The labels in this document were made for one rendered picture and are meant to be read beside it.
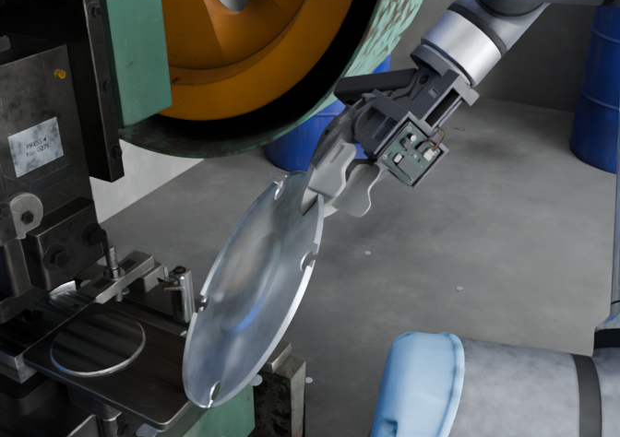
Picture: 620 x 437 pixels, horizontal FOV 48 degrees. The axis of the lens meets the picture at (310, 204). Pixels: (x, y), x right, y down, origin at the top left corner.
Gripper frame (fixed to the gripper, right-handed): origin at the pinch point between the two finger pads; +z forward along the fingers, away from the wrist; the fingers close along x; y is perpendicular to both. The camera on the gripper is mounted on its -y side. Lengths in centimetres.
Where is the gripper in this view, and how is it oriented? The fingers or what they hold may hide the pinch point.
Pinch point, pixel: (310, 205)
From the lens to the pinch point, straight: 75.1
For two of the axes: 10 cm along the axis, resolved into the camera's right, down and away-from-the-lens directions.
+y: 3.9, 4.5, -8.1
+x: 6.5, 4.8, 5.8
